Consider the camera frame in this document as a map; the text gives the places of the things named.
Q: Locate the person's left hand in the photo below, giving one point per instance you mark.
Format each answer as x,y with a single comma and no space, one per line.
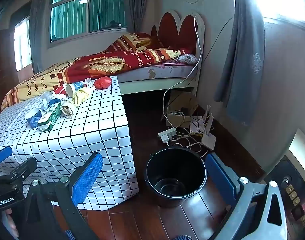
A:
12,223

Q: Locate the white router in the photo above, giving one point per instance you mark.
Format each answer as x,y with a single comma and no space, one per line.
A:
208,138

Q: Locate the grey patterned curtain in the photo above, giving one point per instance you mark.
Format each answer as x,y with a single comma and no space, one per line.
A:
242,55

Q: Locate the bright doorway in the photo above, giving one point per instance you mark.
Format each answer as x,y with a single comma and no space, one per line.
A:
22,45

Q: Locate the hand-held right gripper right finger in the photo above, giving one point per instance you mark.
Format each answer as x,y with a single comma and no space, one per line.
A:
221,180

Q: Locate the bed with red blanket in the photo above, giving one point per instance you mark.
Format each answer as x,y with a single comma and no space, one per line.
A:
105,65

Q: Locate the dark cabinet gold buttons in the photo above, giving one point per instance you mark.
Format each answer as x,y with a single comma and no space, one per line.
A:
300,187

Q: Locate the white bed frame red headboard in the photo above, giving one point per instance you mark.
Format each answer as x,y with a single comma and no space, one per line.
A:
187,30

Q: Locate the white power strip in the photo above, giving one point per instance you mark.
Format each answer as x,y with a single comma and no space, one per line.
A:
167,133

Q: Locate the brown wooden door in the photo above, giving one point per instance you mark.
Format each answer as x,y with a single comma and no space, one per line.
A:
5,67

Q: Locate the white side table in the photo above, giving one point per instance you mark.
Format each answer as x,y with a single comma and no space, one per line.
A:
298,145

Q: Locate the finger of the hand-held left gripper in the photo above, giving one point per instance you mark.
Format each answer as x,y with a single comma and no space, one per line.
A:
25,166
2,153

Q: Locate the red paper cup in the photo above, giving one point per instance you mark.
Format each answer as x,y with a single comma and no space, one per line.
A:
60,89

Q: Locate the small white red box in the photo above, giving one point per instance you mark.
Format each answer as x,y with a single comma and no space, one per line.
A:
88,83

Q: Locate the green white carton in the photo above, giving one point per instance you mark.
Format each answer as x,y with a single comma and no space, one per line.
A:
50,117

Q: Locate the blue striped slipper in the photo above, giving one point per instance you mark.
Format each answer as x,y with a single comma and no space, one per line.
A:
182,237
70,235

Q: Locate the red plastic bag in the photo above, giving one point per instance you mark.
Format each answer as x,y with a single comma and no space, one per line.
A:
103,82

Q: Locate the blue patterned paper cup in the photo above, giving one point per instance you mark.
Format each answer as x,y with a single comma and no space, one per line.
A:
78,85

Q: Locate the white plastic wrapper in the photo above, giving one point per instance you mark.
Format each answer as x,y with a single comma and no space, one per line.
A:
45,103

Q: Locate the white paper sheet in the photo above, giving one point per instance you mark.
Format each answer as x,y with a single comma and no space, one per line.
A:
196,125

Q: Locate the clear plastic bag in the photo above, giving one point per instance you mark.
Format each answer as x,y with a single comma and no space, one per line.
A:
48,96

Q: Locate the black plastic bucket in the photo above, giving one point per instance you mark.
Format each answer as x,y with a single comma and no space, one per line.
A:
176,200

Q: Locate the yellow wrapper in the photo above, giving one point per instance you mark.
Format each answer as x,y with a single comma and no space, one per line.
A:
81,96

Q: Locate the grey window curtain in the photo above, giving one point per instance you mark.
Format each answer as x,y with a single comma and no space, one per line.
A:
40,25
138,2

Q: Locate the cardboard box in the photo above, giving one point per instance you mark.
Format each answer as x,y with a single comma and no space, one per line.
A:
182,100

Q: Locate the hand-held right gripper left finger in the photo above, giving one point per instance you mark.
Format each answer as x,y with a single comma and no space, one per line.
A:
88,177

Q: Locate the large sliding window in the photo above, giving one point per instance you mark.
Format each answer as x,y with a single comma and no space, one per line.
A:
87,10

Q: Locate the table with checkered tablecloth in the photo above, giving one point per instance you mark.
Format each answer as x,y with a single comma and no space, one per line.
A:
92,130

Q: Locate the grey floral pillow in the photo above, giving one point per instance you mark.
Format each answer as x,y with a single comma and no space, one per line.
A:
185,58

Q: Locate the grey floral mattress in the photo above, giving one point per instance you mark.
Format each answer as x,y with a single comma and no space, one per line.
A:
167,71

